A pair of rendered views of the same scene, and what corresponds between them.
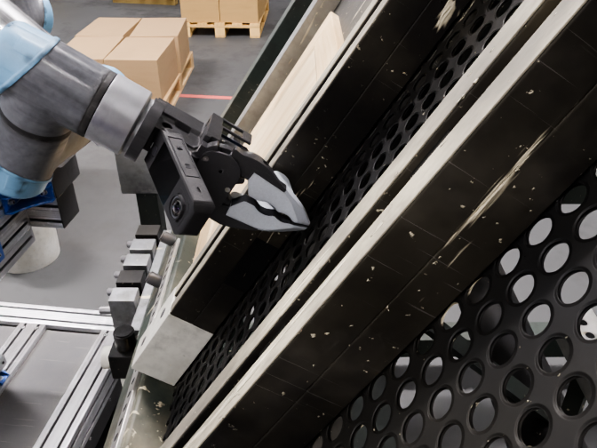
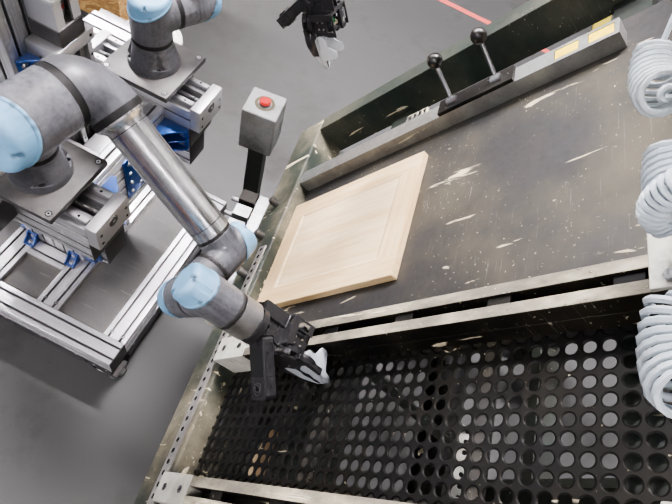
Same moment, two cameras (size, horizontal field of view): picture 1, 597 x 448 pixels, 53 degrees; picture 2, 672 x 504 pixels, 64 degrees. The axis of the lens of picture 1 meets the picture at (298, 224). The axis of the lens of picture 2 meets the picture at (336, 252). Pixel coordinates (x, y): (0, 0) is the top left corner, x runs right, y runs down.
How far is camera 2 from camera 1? 70 cm
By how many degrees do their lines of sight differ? 25
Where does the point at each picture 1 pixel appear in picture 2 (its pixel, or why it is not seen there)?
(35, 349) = (149, 206)
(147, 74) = not seen: outside the picture
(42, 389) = (149, 242)
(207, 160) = (282, 356)
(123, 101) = (245, 326)
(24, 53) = (198, 300)
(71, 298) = not seen: hidden behind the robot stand
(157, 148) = (257, 345)
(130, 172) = (248, 135)
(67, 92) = (216, 319)
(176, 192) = (259, 381)
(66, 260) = not seen: hidden behind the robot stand
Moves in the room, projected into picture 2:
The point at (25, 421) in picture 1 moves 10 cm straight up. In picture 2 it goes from (135, 264) to (132, 252)
